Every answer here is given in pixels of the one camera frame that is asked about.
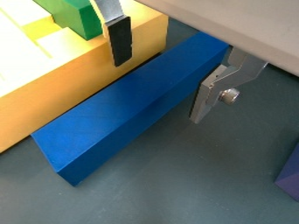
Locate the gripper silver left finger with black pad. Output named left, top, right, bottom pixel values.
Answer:
left=90, top=0, right=133, bottom=67

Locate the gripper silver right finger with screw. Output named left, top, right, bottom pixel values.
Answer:
left=191, top=47, right=268, bottom=123

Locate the blue long bar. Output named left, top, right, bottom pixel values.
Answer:
left=33, top=32, right=229, bottom=186

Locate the yellow slotted board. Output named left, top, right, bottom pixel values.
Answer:
left=0, top=0, right=169, bottom=152

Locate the green long bar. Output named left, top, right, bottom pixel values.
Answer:
left=34, top=0, right=103, bottom=40

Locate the purple comb-shaped block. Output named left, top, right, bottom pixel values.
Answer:
left=276, top=143, right=299, bottom=202

